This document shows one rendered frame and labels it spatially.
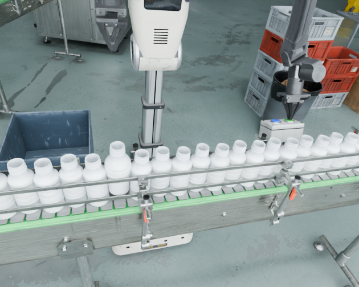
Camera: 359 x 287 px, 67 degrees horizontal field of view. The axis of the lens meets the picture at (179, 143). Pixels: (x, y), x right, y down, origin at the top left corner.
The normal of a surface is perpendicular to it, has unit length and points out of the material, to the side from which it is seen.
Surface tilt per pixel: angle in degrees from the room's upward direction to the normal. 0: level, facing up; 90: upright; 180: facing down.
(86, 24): 90
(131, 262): 0
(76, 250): 90
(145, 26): 90
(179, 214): 90
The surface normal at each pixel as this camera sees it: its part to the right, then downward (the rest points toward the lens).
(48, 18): -0.06, 0.62
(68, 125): 0.25, 0.63
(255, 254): 0.11, -0.77
